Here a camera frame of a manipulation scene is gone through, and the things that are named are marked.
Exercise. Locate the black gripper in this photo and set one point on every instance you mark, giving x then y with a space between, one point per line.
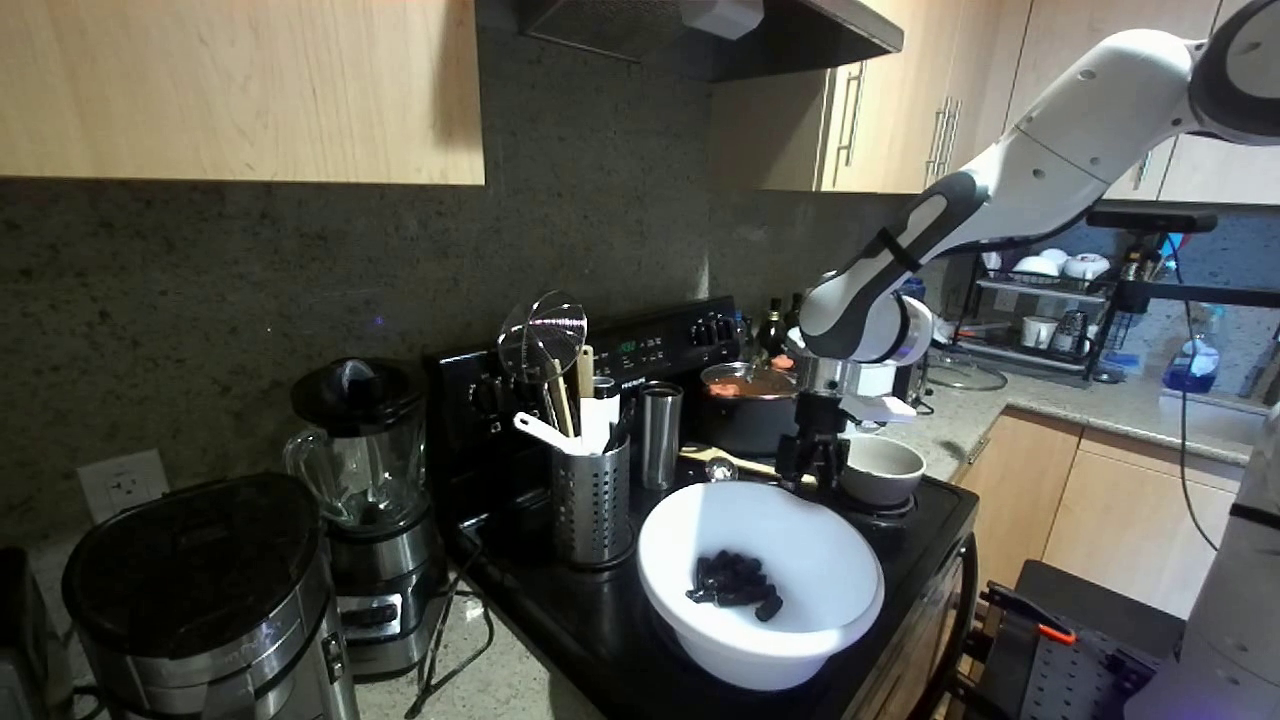
816 432

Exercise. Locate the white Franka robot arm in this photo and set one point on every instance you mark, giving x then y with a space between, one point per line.
1064 146

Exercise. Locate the small white bowl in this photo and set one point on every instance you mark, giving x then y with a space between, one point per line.
883 477

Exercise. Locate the large white mixing bowl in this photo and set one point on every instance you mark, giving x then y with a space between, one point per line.
763 646

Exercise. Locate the black stove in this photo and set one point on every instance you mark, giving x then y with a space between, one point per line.
600 632

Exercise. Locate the wooden spoon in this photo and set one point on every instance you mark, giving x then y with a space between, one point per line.
727 463

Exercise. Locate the white rice cooker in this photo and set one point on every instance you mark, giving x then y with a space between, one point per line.
871 378

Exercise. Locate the pile of dark berries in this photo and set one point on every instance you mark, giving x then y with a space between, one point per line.
733 581

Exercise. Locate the stainless steel cup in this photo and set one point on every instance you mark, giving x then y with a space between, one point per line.
662 441

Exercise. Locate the clear glass lid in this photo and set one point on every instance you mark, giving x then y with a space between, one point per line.
965 378

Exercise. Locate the perforated metal utensil holder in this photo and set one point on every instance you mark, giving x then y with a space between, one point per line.
595 515

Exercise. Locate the wooden utensil in holder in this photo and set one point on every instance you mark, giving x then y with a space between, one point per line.
584 382

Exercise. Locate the black dish rack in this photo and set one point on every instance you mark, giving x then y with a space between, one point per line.
1032 325

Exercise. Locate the white plastic spatula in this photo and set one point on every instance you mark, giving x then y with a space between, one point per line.
545 432

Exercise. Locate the white plate in rack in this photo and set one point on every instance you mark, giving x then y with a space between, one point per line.
991 254

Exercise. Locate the metal skimmer utensil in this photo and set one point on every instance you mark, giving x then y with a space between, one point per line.
541 329

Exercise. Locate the light wood lower cabinet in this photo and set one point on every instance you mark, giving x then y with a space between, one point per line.
1133 520

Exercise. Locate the blue soap bottle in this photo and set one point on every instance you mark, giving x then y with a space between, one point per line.
1189 364

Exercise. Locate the blender with glass jar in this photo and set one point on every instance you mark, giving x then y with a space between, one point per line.
363 466

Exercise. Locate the dark range hood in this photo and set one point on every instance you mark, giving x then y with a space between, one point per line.
694 33

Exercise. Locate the light wood corner upper cabinet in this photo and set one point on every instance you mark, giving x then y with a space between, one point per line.
1202 181

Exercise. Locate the black round steel cooker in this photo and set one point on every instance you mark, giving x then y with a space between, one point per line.
202 572

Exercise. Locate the wide light wood upper cabinet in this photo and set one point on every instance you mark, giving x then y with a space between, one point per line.
243 82

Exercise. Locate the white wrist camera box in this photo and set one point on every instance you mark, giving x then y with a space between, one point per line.
897 411

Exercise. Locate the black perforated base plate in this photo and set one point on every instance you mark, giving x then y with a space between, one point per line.
1064 682

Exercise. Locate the black stereo camera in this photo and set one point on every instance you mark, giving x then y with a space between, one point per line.
1148 223

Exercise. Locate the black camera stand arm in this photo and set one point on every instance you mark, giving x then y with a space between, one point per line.
1202 292

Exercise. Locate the white wall outlet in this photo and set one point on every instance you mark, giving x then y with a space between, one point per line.
120 480

